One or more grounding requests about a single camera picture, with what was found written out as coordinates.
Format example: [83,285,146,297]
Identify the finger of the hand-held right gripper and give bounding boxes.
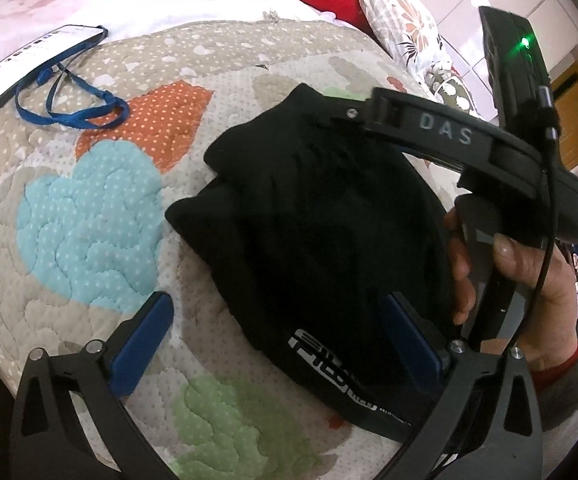
[320,101,375,127]

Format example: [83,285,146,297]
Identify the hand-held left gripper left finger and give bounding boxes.
[9,290,175,480]

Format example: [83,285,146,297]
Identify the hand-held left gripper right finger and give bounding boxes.
[379,292,551,480]

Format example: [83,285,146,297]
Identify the black pants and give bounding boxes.
[165,83,462,443]

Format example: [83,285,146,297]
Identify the person's right forearm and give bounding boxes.
[526,340,578,431]

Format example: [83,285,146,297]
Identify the person's right hand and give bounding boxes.
[443,209,578,373]

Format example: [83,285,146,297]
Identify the green spotted bolster pillow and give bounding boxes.
[426,67,485,121]

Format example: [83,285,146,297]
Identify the floral pillow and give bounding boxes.
[329,0,452,81]

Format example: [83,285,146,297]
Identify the patterned quilted bedspread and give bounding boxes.
[0,17,475,480]

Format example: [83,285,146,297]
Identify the white blanket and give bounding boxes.
[0,0,365,86]

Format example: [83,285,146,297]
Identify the smartphone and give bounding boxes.
[0,24,108,113]

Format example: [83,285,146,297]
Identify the black cable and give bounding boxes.
[489,87,558,361]

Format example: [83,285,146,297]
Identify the blue lanyard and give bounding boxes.
[15,62,130,128]

